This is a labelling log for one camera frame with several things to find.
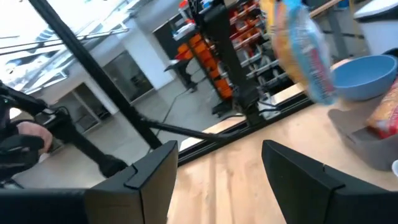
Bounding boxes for black frame brace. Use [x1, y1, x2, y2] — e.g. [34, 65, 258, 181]
[139, 118, 246, 144]

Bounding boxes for silver arm base bracket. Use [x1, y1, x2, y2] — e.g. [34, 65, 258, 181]
[257, 104, 281, 121]

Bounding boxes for white trash can black band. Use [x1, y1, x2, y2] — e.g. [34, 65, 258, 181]
[353, 0, 398, 56]

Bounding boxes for blue bowl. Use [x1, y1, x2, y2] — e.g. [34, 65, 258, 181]
[331, 54, 398, 102]

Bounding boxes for wooden desk grey legs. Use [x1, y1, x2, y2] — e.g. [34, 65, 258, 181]
[309, 0, 355, 60]

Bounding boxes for black aluminium frame rail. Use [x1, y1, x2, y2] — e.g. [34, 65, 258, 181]
[177, 93, 315, 166]

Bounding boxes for black frame strut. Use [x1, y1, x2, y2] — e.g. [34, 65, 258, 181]
[29, 0, 163, 150]

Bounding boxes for metal rack red bins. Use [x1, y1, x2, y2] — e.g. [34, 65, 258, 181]
[228, 0, 297, 96]

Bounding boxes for person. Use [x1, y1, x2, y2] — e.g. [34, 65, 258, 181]
[0, 119, 53, 187]

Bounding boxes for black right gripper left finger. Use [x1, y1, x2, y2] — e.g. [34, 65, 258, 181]
[85, 139, 178, 224]

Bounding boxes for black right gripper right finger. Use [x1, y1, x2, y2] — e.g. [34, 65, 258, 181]
[262, 139, 346, 224]

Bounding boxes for storage shelf orange bins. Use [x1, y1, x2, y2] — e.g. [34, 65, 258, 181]
[172, 30, 234, 101]

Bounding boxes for thin black floor cable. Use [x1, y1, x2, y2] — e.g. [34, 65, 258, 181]
[152, 86, 201, 139]

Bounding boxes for blue-edged ramen packet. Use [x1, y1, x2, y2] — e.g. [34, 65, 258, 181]
[259, 0, 338, 106]

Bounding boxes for person's hand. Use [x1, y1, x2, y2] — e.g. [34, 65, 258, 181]
[17, 121, 53, 155]

